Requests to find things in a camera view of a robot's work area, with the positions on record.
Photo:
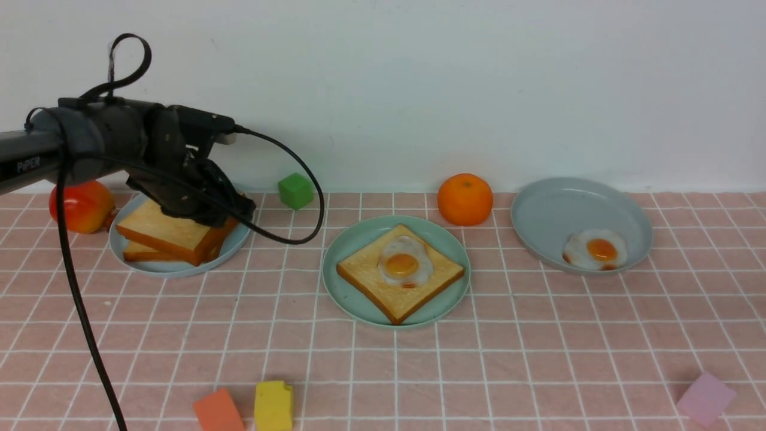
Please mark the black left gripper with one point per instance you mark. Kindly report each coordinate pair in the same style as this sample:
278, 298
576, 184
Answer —
187, 173

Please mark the toast slice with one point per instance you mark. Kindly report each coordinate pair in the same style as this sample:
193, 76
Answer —
397, 302
136, 252
192, 242

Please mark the fried egg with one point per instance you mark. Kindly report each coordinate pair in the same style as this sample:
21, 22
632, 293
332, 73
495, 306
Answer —
404, 262
595, 250

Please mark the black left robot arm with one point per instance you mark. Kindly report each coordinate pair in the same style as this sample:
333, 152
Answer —
79, 141

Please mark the left blue-grey plate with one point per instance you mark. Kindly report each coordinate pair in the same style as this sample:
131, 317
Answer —
117, 242

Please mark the blue-grey plate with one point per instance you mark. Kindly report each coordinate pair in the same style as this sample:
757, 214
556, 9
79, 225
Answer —
545, 213
117, 242

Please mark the red apple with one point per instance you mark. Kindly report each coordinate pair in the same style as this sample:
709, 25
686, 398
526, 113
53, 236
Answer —
88, 207

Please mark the green cube block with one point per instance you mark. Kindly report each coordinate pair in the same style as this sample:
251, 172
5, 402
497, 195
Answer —
295, 191

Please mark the green centre plate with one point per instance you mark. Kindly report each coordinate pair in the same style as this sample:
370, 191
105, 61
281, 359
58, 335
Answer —
357, 305

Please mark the orange cube block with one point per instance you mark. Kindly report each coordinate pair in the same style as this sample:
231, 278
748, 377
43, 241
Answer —
216, 411

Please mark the yellow cube block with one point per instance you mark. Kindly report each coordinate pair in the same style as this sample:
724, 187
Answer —
273, 405

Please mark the orange fruit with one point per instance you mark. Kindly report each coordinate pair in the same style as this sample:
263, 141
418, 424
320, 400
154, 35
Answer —
465, 200

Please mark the right blue-grey plate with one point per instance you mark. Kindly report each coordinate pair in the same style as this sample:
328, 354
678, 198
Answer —
545, 213

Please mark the pink cube block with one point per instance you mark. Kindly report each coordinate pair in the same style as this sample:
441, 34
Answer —
705, 400

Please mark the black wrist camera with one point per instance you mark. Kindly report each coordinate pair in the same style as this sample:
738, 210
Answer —
200, 127

